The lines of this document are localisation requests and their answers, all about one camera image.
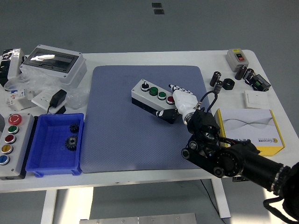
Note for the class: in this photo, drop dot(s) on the grey-blue table mat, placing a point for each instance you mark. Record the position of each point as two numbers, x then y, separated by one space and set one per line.
116 140

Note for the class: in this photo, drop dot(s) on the blue plastic bin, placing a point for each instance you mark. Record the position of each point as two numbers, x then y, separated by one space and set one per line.
51 161

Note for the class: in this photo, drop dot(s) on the grey enclosure with clear lid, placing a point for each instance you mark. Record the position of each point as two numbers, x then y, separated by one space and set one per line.
70 74

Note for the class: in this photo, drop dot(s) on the white wall socket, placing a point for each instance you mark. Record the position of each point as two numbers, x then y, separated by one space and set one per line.
40 99

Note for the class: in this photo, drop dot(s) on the black wrapped package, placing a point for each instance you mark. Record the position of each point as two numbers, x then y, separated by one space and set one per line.
3 67

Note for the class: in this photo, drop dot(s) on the white circuit breaker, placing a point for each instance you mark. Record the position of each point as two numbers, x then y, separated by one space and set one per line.
18 98

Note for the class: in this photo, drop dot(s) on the white wall switch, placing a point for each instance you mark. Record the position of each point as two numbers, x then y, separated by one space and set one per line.
257 99

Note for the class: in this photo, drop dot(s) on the black bracket under table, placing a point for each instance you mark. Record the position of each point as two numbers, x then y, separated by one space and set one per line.
239 179

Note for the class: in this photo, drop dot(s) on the brown capacitor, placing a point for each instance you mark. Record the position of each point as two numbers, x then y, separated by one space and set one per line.
240 72

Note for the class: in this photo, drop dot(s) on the small black bevel gear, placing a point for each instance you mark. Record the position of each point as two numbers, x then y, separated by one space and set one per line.
74 128

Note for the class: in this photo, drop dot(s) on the black power adapter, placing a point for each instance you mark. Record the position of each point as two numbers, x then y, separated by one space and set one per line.
58 96

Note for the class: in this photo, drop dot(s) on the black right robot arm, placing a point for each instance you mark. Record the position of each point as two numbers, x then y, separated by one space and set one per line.
233 161

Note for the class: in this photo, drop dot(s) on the white table leg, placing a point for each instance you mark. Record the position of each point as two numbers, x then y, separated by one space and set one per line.
222 198
48 207

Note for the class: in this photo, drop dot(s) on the black module with green terminal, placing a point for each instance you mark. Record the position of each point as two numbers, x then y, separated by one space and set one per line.
261 83

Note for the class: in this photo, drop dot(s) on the black silver-striped capacitor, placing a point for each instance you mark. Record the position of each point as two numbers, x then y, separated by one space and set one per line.
248 74

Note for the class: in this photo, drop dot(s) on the grey five-button control box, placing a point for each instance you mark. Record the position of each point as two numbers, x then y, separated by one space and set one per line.
19 149

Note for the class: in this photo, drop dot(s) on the grey red-black switch box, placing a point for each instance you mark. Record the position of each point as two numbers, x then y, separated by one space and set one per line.
233 60

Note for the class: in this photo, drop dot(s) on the black hex nut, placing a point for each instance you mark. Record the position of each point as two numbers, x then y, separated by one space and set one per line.
230 86

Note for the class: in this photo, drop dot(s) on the clear plastic bag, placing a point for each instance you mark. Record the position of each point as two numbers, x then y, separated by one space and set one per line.
39 81

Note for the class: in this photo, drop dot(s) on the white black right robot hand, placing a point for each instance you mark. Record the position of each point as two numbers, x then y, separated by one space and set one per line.
184 100

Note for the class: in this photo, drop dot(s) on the tall black capacitor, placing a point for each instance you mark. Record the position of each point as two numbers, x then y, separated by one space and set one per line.
215 79

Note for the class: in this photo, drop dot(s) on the short black capacitor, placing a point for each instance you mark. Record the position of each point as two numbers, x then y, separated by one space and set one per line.
218 87

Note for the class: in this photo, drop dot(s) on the grey four-button control box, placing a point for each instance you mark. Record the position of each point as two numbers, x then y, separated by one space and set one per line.
140 94

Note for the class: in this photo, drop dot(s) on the large black bevel gear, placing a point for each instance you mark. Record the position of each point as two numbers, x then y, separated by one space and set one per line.
71 142

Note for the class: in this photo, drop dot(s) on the white wrapped box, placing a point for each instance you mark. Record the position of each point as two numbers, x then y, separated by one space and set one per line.
15 65

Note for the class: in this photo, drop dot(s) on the yellow white cardboard box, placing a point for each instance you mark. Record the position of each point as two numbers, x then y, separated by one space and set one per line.
252 126

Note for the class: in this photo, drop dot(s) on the dark floor plate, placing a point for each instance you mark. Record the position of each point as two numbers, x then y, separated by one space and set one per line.
158 11
156 5

